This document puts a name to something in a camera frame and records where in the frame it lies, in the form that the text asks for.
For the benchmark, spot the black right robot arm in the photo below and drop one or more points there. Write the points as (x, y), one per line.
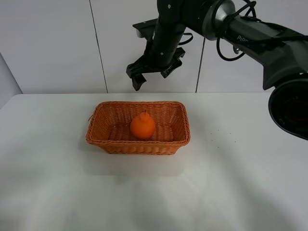
(282, 52)

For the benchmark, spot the orange with stem bump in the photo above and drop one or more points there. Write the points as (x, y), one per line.
(142, 126)

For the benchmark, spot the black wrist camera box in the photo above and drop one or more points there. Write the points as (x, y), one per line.
(145, 29)

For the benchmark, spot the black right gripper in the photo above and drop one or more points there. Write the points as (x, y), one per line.
(158, 54)

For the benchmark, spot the orange woven wicker basket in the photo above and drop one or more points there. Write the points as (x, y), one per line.
(110, 122)

